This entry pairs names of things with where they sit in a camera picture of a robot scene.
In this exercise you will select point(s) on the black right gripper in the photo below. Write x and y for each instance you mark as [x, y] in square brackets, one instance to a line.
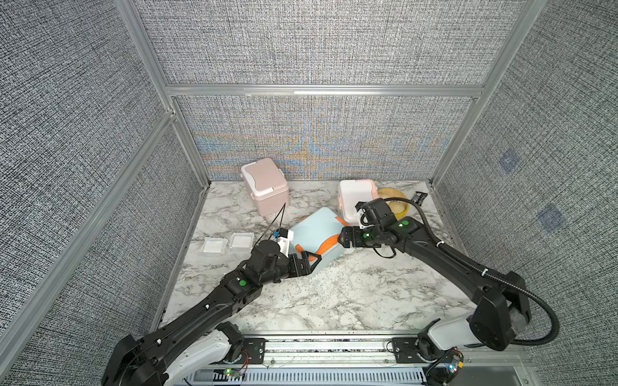
[355, 232]

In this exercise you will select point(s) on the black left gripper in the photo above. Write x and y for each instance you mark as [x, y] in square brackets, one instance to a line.
[306, 269]

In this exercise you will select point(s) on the blue orange first aid box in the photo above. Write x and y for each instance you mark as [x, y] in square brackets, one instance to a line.
[319, 233]

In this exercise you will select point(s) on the white gauze packet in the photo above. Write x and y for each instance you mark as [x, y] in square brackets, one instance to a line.
[241, 242]
[214, 246]

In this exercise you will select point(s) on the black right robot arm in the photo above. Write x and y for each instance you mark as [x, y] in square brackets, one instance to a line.
[501, 301]

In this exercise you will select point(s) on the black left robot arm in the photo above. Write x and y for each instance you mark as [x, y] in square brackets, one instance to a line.
[204, 333]

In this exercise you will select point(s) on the pink first aid box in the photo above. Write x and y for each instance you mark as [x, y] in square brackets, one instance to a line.
[267, 185]

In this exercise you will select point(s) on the yellow bamboo steamer basket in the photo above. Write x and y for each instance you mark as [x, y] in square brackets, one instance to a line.
[387, 193]

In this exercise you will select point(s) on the small black wrapper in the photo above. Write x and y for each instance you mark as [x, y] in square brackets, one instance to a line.
[419, 197]

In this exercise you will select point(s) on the aluminium front rail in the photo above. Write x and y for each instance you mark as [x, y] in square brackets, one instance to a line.
[338, 358]

